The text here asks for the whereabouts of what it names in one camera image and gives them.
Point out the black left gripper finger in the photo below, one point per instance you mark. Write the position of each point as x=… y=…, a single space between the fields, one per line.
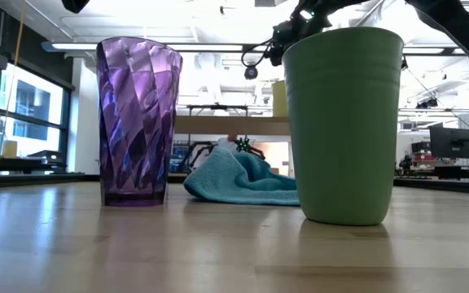
x=75 y=5

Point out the green plastic cup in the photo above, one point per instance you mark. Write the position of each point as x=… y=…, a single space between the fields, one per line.
x=340 y=130

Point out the purple faceted plastic tumbler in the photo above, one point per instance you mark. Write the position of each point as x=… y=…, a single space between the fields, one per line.
x=137 y=122

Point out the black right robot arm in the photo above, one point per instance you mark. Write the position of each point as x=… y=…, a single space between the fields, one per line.
x=454 y=24

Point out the small wooden shelf table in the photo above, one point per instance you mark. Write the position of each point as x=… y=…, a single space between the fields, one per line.
x=234 y=125

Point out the large window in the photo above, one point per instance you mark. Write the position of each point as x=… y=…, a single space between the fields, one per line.
x=35 y=106

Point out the person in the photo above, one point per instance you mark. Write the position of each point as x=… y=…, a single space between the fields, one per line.
x=227 y=144

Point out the black ceiling spotlight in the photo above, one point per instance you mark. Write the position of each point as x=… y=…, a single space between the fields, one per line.
x=428 y=103

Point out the pale yellow box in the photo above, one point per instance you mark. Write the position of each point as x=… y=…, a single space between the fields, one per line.
x=10 y=149

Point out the blue microfibre cloth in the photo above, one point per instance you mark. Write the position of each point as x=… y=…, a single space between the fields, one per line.
x=234 y=183

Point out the dark background desk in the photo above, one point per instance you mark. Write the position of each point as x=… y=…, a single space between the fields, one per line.
x=14 y=164

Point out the black computer monitor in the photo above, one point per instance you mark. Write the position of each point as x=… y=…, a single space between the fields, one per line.
x=450 y=142

